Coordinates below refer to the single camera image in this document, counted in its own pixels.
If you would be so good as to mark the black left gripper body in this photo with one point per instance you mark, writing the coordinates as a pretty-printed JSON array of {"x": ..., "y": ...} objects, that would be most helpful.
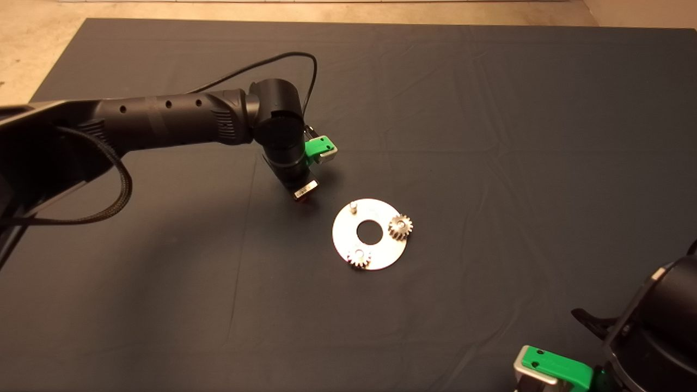
[{"x": 302, "y": 185}]

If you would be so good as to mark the steel planetary gear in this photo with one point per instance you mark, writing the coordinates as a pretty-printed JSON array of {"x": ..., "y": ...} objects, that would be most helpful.
[
  {"x": 359, "y": 257},
  {"x": 400, "y": 227}
]

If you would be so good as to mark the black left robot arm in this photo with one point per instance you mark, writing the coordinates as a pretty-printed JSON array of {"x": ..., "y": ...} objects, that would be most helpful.
[{"x": 163, "y": 120}]

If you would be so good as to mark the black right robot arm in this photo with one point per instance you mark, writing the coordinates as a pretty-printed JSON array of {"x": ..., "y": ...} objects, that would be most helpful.
[{"x": 670, "y": 326}]

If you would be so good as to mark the round metal carrier plate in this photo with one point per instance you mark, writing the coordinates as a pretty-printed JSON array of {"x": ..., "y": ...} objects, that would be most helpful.
[{"x": 381, "y": 256}]

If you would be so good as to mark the black braided left arm sleeve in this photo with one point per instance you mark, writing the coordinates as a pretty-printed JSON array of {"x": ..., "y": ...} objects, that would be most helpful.
[{"x": 128, "y": 190}]

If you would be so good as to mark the dark grey table cloth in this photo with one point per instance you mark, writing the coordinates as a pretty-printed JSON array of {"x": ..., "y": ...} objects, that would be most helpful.
[{"x": 490, "y": 109}]

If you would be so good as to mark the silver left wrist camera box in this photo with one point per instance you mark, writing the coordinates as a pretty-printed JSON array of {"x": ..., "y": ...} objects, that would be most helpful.
[{"x": 329, "y": 157}]

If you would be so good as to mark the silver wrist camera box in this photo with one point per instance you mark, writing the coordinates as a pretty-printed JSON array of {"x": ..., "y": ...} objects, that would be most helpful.
[
  {"x": 525, "y": 375},
  {"x": 329, "y": 157}
]

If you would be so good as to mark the green left camera mount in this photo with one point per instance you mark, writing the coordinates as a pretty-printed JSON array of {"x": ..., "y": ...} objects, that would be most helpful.
[{"x": 316, "y": 147}]

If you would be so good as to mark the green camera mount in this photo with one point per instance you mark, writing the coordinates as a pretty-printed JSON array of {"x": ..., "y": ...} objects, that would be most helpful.
[
  {"x": 561, "y": 367},
  {"x": 316, "y": 147}
]

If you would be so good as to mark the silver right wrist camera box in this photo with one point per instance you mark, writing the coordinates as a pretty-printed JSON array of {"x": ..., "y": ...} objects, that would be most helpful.
[{"x": 525, "y": 375}]

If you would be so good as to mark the green right camera mount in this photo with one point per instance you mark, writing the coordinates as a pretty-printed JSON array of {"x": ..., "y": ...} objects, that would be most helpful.
[{"x": 561, "y": 367}]

